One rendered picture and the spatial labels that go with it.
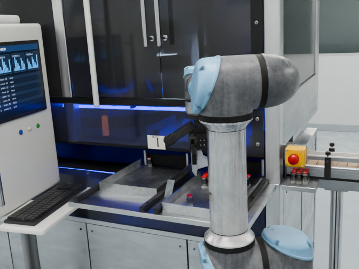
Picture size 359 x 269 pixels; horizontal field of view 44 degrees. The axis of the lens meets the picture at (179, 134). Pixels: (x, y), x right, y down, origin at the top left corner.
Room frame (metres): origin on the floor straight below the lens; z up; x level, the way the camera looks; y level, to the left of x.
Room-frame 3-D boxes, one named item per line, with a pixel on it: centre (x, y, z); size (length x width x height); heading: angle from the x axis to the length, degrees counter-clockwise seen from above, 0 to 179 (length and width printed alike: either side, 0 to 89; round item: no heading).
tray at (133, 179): (1.77, 0.14, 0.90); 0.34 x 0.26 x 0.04; 154
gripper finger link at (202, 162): (1.40, -0.07, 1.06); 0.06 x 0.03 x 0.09; 91
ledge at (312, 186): (1.65, -0.47, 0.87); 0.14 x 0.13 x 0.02; 154
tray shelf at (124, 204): (1.63, 0.02, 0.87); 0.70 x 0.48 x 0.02; 64
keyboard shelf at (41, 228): (1.75, 0.58, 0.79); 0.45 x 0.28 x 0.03; 162
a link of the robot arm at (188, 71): (1.41, -0.06, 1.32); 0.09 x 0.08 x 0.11; 5
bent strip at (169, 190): (1.52, 0.07, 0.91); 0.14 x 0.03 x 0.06; 155
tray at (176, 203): (1.52, -0.12, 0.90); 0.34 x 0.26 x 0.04; 154
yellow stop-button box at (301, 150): (1.62, -0.44, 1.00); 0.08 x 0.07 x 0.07; 154
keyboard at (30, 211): (1.74, 0.56, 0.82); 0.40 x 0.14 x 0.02; 162
